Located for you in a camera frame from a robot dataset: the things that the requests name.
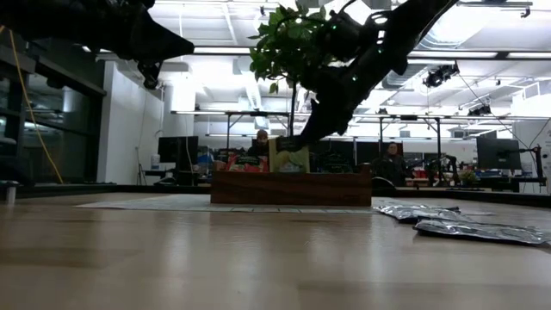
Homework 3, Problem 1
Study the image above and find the black desktop monitor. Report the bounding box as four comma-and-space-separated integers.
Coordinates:
157, 135, 200, 164

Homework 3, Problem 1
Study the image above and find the small background potted plant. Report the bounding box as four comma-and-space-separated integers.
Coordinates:
458, 169, 480, 189

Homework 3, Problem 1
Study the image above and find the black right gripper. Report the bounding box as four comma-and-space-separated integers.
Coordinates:
299, 7, 411, 146

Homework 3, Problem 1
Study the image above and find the red strawberry tea bag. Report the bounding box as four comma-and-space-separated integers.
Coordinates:
226, 153, 270, 174

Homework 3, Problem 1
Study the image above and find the black metal rack frame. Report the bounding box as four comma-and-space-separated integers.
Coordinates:
376, 114, 444, 182

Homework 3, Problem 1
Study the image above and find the green plant in black pot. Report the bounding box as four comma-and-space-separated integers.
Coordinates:
248, 0, 341, 139

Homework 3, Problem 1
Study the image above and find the yellow lemon lime tea bag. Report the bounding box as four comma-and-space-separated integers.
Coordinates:
269, 136, 311, 174

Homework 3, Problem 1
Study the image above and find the wooden three-compartment tea box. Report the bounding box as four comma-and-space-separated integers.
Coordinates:
209, 162, 374, 207

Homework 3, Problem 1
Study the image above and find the black monitor on arm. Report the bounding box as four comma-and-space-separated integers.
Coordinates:
475, 137, 523, 171

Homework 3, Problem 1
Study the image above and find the black aluminium table frame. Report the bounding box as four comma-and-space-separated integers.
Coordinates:
16, 183, 551, 208

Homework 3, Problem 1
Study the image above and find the person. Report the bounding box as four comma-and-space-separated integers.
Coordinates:
374, 141, 408, 187
245, 128, 271, 158

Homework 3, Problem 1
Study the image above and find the yellow hanging cable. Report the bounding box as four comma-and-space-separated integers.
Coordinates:
0, 25, 65, 185

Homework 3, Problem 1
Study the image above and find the grey woven table mat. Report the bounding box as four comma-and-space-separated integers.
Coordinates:
75, 193, 380, 215

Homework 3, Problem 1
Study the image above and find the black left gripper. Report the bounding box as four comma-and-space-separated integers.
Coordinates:
0, 0, 195, 60

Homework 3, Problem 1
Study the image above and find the silver cylinder post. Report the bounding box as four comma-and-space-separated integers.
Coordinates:
0, 179, 22, 206

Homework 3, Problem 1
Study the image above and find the black round wall speaker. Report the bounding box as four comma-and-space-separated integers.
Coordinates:
137, 59, 164, 90

